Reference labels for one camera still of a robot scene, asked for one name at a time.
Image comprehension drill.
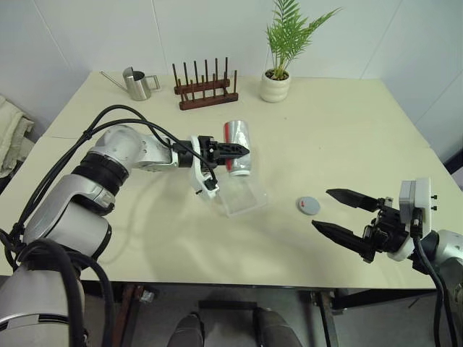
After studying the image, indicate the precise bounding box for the black metal table frame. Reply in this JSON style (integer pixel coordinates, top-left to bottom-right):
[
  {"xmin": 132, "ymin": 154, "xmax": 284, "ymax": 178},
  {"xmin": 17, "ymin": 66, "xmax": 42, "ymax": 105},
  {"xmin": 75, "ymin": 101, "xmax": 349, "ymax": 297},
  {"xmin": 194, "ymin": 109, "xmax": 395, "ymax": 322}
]
[{"xmin": 115, "ymin": 283, "xmax": 441, "ymax": 347}]

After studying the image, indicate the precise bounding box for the green fern plant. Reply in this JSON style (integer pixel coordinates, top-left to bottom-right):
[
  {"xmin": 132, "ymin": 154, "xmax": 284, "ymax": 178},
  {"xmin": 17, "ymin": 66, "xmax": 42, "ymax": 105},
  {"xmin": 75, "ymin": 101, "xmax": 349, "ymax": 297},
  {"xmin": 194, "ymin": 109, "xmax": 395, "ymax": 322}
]
[{"xmin": 265, "ymin": 0, "xmax": 344, "ymax": 81}]

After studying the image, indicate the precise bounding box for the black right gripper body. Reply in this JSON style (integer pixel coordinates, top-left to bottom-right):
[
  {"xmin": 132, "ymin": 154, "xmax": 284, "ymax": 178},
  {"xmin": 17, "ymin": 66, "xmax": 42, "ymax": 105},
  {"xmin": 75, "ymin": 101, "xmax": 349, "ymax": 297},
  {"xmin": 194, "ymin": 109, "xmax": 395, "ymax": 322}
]
[{"xmin": 361, "ymin": 196, "xmax": 412, "ymax": 253}]

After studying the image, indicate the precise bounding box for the grey round lid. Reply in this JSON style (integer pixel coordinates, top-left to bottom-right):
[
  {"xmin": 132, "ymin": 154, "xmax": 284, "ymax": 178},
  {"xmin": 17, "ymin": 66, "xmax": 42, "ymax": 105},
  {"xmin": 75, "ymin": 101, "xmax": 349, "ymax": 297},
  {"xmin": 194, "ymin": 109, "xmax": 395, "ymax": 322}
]
[{"xmin": 296, "ymin": 195, "xmax": 322, "ymax": 216}]

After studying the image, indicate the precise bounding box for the clear plastic container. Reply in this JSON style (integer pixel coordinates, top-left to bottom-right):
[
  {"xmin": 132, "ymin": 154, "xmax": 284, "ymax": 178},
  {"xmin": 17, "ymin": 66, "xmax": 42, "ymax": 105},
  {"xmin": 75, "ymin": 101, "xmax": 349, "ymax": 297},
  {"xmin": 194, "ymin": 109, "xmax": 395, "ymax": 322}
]
[{"xmin": 216, "ymin": 174, "xmax": 271, "ymax": 218}]

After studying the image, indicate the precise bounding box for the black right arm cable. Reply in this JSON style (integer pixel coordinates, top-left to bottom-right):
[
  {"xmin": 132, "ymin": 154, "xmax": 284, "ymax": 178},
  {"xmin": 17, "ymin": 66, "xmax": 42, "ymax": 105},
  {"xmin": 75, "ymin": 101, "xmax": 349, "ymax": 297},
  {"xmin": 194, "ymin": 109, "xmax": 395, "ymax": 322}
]
[{"xmin": 411, "ymin": 211, "xmax": 457, "ymax": 347}]

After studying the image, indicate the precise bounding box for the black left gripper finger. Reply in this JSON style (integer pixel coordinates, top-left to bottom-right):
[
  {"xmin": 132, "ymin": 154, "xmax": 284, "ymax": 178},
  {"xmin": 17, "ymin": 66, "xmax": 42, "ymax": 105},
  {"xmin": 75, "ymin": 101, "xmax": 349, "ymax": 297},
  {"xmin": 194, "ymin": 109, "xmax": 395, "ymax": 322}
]
[{"xmin": 216, "ymin": 142, "xmax": 251, "ymax": 160}]

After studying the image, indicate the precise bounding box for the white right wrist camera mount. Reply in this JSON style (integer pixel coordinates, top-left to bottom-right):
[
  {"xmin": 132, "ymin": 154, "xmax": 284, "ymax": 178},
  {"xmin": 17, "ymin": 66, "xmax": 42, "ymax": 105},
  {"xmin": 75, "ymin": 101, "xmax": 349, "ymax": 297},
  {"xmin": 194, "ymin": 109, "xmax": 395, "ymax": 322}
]
[{"xmin": 386, "ymin": 176, "xmax": 433, "ymax": 262}]

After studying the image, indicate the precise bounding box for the white ribbed plant pot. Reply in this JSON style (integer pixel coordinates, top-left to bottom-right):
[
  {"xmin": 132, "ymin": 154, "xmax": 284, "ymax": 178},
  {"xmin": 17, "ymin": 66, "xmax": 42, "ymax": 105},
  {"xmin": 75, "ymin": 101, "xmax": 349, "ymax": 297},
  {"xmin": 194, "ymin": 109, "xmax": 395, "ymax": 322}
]
[{"xmin": 259, "ymin": 68, "xmax": 292, "ymax": 103}]

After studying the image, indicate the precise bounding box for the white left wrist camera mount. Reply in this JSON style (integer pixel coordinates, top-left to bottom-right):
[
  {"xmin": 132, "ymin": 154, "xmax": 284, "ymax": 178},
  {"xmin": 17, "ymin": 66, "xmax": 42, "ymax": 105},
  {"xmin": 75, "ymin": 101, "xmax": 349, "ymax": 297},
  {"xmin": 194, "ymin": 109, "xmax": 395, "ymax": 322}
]
[{"xmin": 188, "ymin": 134, "xmax": 221, "ymax": 201}]

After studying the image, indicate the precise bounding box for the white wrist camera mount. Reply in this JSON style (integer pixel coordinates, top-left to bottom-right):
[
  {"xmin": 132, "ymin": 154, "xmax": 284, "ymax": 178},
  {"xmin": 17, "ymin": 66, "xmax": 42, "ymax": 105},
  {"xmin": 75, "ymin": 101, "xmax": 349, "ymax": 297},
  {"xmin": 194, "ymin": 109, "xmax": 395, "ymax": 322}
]
[
  {"xmin": 188, "ymin": 134, "xmax": 221, "ymax": 201},
  {"xmin": 386, "ymin": 176, "xmax": 433, "ymax": 262}
]

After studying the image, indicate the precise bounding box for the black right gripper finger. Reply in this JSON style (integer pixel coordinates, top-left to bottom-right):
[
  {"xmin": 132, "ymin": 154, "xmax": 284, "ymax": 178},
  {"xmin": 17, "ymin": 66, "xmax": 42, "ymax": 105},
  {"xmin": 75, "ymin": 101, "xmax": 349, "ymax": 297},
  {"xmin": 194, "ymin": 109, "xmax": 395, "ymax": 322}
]
[
  {"xmin": 325, "ymin": 187, "xmax": 378, "ymax": 213},
  {"xmin": 311, "ymin": 220, "xmax": 378, "ymax": 264}
]

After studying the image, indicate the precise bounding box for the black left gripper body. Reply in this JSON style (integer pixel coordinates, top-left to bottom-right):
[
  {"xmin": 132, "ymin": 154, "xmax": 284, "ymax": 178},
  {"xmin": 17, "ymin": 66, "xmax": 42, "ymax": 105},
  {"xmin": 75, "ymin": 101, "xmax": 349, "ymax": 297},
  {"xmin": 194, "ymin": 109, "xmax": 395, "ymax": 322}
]
[{"xmin": 197, "ymin": 135, "xmax": 222, "ymax": 169}]

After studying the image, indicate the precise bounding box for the dark wooden peg rack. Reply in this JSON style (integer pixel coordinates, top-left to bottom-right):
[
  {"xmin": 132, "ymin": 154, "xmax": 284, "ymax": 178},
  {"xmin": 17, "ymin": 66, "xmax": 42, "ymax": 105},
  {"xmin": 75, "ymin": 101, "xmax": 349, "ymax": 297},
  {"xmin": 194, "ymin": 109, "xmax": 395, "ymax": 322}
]
[{"xmin": 171, "ymin": 56, "xmax": 240, "ymax": 111}]

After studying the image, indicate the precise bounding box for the steel watering can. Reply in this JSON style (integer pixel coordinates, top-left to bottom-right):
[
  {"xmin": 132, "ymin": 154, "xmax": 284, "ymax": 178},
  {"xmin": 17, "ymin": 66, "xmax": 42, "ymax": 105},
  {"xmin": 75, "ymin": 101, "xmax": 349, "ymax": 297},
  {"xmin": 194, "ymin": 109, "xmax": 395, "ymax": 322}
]
[{"xmin": 99, "ymin": 66, "xmax": 163, "ymax": 102}]

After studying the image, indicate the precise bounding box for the silver and red can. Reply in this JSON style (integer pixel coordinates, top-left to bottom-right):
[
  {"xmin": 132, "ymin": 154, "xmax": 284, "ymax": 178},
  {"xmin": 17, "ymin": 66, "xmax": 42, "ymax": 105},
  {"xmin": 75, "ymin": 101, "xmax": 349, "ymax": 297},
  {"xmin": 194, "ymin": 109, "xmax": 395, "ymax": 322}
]
[{"xmin": 221, "ymin": 120, "xmax": 255, "ymax": 177}]

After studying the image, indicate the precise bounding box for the beige crumpled cloth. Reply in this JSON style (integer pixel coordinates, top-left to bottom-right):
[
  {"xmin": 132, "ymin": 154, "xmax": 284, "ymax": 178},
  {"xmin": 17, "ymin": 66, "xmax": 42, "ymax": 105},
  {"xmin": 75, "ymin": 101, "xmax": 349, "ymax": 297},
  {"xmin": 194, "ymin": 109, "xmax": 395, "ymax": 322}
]
[{"xmin": 0, "ymin": 93, "xmax": 36, "ymax": 179}]

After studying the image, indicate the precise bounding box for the dark rounded shape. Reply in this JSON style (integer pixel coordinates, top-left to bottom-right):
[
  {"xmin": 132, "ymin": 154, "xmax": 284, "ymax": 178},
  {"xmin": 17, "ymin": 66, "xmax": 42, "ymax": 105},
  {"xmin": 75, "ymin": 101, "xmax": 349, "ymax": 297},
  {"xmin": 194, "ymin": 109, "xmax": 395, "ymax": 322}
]
[
  {"xmin": 252, "ymin": 307, "xmax": 302, "ymax": 347},
  {"xmin": 169, "ymin": 312, "xmax": 204, "ymax": 347}
]

